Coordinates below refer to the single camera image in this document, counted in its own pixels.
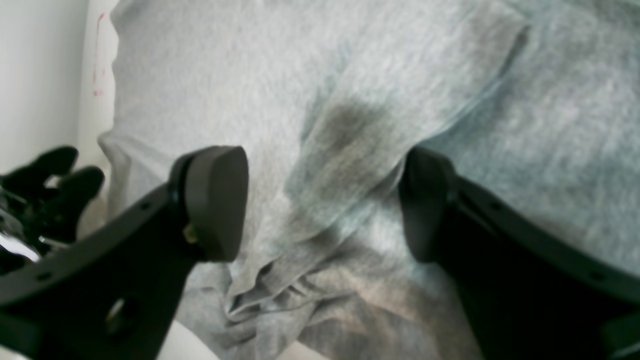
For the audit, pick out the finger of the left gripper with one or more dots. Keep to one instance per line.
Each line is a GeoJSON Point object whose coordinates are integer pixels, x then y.
{"type": "Point", "coordinates": [59, 216]}
{"type": "Point", "coordinates": [28, 182]}

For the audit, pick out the grey t-shirt with black lettering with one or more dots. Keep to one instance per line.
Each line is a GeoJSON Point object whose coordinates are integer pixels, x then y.
{"type": "Point", "coordinates": [537, 100]}

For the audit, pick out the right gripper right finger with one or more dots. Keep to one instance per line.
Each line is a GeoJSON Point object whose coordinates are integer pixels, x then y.
{"type": "Point", "coordinates": [526, 294]}

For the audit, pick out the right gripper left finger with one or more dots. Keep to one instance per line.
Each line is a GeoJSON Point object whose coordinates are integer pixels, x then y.
{"type": "Point", "coordinates": [113, 295]}

